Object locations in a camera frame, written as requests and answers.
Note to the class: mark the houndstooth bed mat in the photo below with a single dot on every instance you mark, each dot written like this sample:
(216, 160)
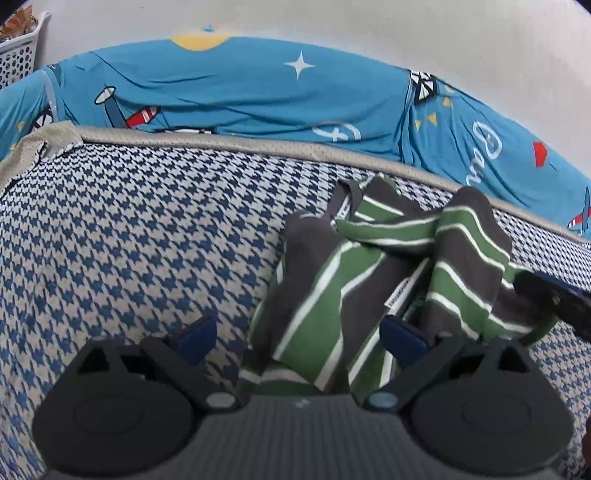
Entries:
(115, 230)

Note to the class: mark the white perforated laundry basket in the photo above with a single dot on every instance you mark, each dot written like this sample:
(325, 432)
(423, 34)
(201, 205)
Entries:
(18, 60)

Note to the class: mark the green grey striped shirt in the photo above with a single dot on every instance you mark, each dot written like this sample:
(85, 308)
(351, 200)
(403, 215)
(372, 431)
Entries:
(323, 286)

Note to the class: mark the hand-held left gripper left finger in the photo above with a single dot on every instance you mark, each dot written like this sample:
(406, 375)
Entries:
(198, 339)

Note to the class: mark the blue printed quilt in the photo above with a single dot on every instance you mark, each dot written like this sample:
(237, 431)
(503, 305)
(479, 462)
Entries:
(231, 92)

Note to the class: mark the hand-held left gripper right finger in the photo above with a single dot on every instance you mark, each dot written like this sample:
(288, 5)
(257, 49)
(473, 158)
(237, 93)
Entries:
(401, 339)

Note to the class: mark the orange patterned cloth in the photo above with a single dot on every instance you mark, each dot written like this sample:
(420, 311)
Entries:
(16, 21)

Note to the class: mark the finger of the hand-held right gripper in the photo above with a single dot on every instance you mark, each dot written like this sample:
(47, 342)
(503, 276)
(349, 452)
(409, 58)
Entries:
(558, 300)

